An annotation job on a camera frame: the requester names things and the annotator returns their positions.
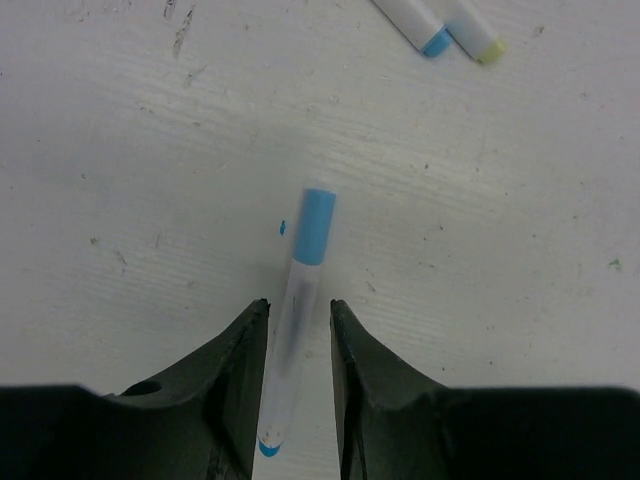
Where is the blue capped white pen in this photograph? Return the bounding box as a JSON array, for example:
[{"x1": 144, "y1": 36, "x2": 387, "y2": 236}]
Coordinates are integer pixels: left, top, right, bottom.
[{"x1": 372, "y1": 0, "x2": 452, "y2": 58}]

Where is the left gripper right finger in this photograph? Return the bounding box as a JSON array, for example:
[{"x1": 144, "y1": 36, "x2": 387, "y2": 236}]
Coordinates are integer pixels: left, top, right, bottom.
[{"x1": 330, "y1": 300, "x2": 639, "y2": 479}]

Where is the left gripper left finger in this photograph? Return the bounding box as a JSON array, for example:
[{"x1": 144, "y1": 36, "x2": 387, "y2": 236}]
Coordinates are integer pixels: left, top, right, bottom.
[{"x1": 1, "y1": 299, "x2": 270, "y2": 479}]

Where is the light blue capped pen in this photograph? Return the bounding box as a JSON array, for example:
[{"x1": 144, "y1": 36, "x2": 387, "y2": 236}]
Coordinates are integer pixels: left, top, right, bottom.
[{"x1": 257, "y1": 188, "x2": 337, "y2": 458}]

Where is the yellow capped white pen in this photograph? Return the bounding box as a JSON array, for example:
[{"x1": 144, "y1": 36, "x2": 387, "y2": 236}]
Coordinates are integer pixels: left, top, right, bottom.
[{"x1": 434, "y1": 0, "x2": 507, "y2": 65}]

